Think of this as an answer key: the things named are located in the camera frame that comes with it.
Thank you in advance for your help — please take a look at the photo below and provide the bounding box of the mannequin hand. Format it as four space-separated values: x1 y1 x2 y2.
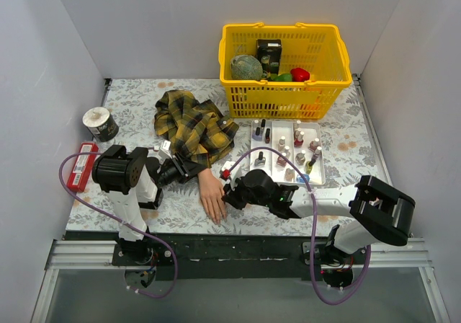
197 169 227 225

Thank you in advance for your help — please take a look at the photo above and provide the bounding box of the yellow plaid shirt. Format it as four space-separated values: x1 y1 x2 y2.
154 90 239 168

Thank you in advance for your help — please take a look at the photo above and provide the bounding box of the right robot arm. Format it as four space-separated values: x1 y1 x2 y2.
223 169 416 264

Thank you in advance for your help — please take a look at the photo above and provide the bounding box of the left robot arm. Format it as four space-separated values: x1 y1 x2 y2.
92 141 206 265

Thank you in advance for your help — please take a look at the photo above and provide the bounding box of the glitter polish bottle black cap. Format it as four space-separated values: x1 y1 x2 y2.
254 151 266 167

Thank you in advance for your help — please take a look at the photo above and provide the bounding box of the pink iridescent polish bottle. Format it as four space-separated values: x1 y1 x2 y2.
277 146 290 167

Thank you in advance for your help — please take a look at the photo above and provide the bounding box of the blue polish bottle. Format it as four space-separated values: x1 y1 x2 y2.
296 174 310 185

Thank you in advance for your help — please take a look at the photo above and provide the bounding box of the floral table mat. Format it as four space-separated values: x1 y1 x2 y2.
66 79 388 236

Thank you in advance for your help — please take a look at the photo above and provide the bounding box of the clear polish bottle white cap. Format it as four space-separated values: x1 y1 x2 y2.
278 136 286 152

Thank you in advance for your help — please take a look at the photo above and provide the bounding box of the dark red polish bottle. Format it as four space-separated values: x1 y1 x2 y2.
264 128 271 144

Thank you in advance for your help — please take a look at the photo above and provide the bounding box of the lilac polish bottle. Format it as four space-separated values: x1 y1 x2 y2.
252 120 262 141

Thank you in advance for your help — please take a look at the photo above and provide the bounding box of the yellow polish bottle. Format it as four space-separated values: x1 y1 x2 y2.
305 158 316 174

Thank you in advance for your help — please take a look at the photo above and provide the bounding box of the red glitter polish bottle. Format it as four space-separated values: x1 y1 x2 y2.
294 130 304 148

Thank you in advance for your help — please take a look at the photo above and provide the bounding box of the white divided tray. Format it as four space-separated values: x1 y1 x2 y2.
250 119 326 186

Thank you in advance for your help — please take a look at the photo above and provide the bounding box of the pale glitter polish bottle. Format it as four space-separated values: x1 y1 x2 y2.
309 138 321 152

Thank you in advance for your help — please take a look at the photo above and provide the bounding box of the black tin with white lid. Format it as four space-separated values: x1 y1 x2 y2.
82 107 119 142

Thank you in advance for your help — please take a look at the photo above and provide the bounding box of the red flat box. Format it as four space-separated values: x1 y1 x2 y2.
66 154 97 193

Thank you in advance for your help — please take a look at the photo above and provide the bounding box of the green melon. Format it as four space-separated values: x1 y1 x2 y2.
230 55 263 81

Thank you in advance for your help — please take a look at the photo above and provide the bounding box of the green bell pepper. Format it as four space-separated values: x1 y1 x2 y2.
272 73 292 82

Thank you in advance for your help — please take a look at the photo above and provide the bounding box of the red bell pepper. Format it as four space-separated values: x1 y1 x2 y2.
290 68 310 82

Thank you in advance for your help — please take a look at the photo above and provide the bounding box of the black carton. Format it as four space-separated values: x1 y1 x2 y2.
256 39 282 81

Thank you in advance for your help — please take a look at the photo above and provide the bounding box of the yellow plastic basket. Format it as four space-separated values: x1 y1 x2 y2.
218 22 352 120

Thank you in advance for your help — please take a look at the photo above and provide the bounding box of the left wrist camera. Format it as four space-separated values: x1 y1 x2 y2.
158 140 172 160

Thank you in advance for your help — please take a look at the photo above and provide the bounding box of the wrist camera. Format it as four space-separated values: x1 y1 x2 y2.
220 161 242 188
158 140 172 160

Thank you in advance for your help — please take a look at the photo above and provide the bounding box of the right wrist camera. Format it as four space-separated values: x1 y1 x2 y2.
220 161 242 188

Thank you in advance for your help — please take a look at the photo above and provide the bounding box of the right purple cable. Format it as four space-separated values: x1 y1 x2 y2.
226 146 372 306

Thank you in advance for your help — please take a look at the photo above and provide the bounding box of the purple cable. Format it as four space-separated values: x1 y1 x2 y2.
58 152 179 298
226 146 372 306

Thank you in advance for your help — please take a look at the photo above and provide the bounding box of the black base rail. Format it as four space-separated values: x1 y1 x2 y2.
111 232 356 283

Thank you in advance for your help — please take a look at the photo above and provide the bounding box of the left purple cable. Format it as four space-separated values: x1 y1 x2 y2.
58 152 179 298

